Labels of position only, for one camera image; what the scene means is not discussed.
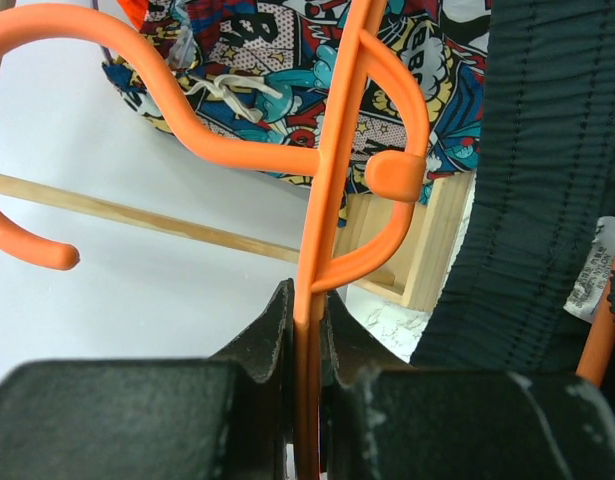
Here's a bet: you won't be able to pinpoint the orange hanger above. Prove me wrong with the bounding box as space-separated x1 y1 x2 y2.
0 1 615 479

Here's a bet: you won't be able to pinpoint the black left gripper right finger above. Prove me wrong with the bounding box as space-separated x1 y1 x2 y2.
320 291 412 479

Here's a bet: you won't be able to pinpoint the orange shorts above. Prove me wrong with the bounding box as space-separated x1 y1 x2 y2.
117 0 149 29

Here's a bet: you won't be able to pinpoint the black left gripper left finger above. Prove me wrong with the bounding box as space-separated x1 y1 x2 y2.
211 279 294 479

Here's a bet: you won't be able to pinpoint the comic print shorts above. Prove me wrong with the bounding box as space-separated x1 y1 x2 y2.
135 0 491 203

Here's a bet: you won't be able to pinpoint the dark navy shorts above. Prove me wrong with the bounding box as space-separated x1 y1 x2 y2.
410 1 615 373

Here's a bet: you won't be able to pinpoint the wooden clothes rack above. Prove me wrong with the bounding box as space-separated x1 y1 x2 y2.
0 172 474 312

